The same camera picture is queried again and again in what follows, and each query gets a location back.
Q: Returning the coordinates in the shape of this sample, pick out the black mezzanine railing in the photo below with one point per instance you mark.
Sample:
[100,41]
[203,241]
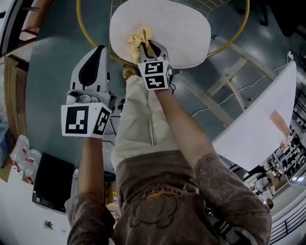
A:
[290,225]

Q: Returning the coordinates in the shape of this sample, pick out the person's right forearm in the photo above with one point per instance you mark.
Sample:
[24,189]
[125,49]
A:
[181,129]

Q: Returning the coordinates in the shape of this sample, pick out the white cabinet with wooden shelves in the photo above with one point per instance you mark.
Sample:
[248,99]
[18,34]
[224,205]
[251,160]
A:
[12,24]

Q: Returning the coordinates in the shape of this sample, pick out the shrink-wrapped water bottle pack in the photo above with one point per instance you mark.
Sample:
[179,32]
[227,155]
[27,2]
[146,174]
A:
[25,158]

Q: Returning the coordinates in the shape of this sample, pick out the person's brown printed shirt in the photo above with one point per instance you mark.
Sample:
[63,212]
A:
[167,186]

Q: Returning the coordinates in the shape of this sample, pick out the wooden table leg frame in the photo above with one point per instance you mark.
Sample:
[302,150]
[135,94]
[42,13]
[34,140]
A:
[210,104]

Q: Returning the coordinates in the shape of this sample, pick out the yellow wiping cloth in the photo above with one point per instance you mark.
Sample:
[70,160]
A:
[138,38]

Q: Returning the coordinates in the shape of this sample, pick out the black computer case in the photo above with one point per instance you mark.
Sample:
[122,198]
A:
[52,181]

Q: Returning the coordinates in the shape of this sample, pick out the person's left forearm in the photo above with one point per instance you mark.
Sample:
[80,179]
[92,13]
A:
[90,167]

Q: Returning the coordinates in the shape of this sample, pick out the white oval table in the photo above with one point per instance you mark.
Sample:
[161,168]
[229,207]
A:
[287,162]

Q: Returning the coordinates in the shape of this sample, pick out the white power strip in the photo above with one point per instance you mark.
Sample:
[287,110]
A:
[290,54]

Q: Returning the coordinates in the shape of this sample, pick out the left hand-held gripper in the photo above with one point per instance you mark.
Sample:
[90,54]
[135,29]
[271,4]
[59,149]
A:
[76,119]

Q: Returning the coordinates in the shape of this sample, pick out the wooden plank platform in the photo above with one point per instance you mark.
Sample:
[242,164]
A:
[15,95]

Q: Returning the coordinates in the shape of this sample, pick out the small green plant sprig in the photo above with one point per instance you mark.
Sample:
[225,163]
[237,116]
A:
[48,225]

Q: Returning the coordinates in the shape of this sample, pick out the person's beige trousers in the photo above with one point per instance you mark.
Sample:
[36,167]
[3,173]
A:
[136,119]

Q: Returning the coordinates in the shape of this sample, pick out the brown cardboard box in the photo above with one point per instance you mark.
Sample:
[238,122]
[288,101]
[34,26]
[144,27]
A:
[111,192]

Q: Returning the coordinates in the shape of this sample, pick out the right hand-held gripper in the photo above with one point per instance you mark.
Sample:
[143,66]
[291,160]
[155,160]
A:
[155,76]

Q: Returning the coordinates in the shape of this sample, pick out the pink-orange bottle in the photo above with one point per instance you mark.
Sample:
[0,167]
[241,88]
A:
[278,120]

